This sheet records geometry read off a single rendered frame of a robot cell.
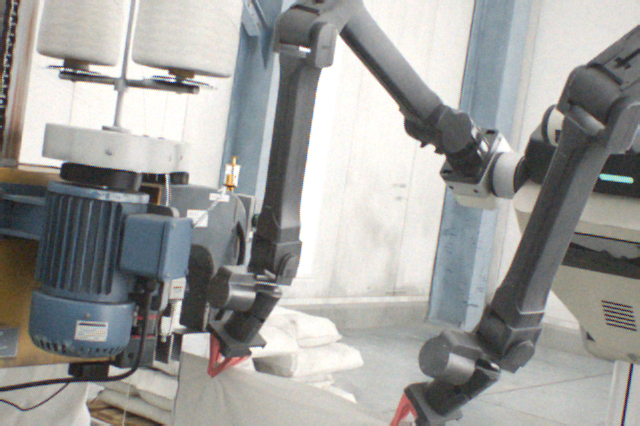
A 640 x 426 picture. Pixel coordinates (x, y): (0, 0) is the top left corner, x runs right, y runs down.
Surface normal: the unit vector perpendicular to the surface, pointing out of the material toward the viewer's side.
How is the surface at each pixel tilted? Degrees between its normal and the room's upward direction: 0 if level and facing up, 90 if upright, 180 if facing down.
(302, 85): 106
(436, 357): 76
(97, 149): 91
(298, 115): 101
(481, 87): 90
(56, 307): 91
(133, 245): 90
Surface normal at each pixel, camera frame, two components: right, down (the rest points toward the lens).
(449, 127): 0.64, 0.32
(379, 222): 0.78, 0.15
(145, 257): -0.24, 0.02
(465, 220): -0.61, -0.04
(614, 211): -0.30, -0.79
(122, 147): 0.45, 0.13
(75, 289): 0.00, 0.05
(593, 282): -0.58, 0.59
